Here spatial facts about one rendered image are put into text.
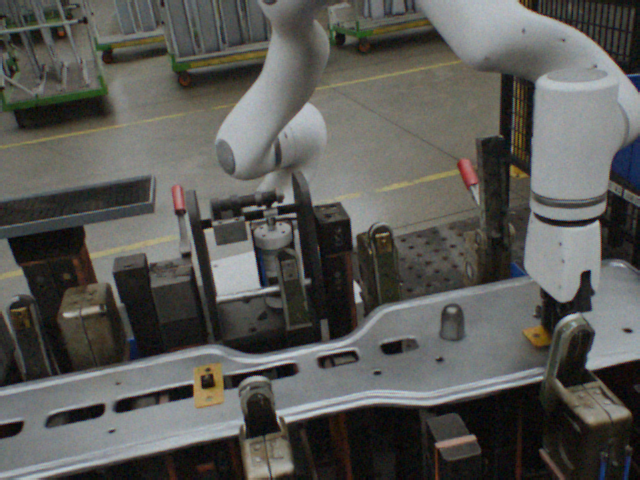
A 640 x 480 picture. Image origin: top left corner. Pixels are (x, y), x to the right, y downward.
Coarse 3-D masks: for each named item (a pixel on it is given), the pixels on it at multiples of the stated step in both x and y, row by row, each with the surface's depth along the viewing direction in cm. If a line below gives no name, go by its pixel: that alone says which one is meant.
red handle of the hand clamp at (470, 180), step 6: (462, 162) 105; (468, 162) 105; (462, 168) 105; (468, 168) 104; (462, 174) 105; (468, 174) 104; (474, 174) 104; (468, 180) 103; (474, 180) 103; (468, 186) 103; (474, 186) 103; (474, 192) 102; (474, 198) 102; (474, 204) 102; (492, 222) 100; (492, 228) 99; (498, 228) 99; (492, 234) 98; (498, 234) 98; (492, 240) 99
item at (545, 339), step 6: (528, 330) 86; (534, 330) 86; (540, 330) 85; (546, 330) 85; (528, 336) 85; (540, 336) 84; (546, 336) 84; (534, 342) 83; (540, 342) 83; (546, 342) 83
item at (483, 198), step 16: (480, 144) 94; (496, 144) 91; (480, 160) 95; (496, 160) 95; (480, 176) 96; (496, 176) 96; (480, 192) 97; (496, 192) 97; (480, 208) 98; (496, 208) 98
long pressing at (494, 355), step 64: (384, 320) 93; (512, 320) 89; (64, 384) 88; (128, 384) 86; (320, 384) 82; (384, 384) 80; (448, 384) 79; (512, 384) 78; (0, 448) 78; (64, 448) 76; (128, 448) 76
